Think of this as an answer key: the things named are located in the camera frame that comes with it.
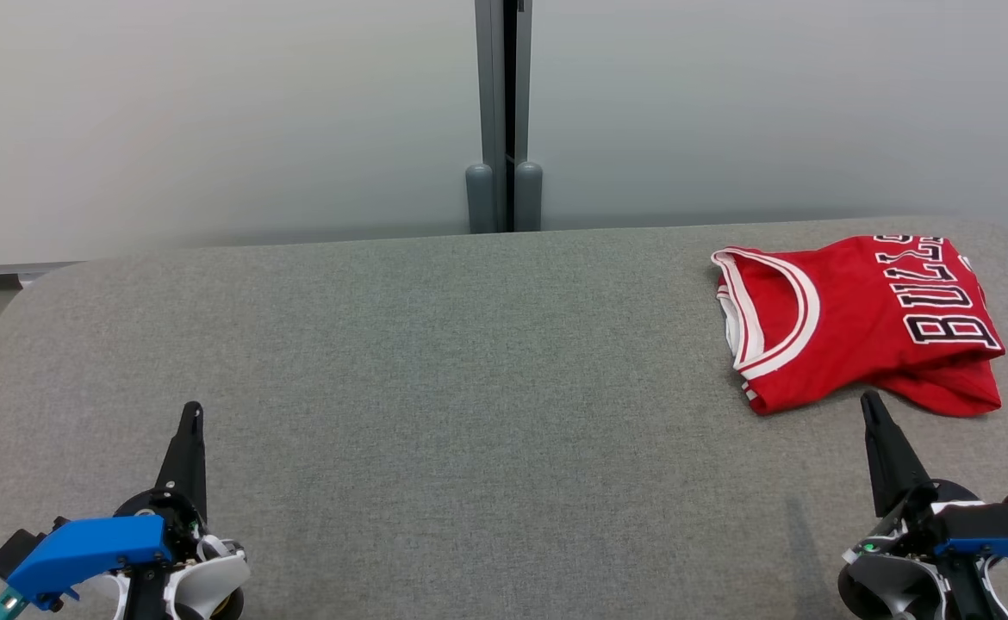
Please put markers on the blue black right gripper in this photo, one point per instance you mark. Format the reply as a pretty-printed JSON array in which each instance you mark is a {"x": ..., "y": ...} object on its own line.
[{"x": 986, "y": 525}]

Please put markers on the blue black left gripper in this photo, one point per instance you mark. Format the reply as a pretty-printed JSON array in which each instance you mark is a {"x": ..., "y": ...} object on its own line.
[{"x": 90, "y": 547}]

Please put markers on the red white jersey shirt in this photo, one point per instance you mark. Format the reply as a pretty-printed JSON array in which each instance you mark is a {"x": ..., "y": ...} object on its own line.
[{"x": 857, "y": 319}]

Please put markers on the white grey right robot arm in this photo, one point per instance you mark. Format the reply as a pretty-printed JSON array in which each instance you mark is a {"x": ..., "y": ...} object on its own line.
[{"x": 887, "y": 590}]

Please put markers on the red white shorts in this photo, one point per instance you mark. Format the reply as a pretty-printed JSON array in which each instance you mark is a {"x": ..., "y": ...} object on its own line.
[{"x": 961, "y": 392}]

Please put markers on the grey cylindrical bumper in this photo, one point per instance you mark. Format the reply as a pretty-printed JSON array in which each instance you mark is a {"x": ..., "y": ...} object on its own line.
[
  {"x": 529, "y": 198},
  {"x": 480, "y": 202}
]

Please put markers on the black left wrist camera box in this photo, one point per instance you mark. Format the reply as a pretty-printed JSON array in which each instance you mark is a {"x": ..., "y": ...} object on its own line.
[{"x": 13, "y": 551}]

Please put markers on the grey metal partition post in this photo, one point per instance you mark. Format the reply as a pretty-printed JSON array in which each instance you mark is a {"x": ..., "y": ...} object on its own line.
[{"x": 488, "y": 69}]

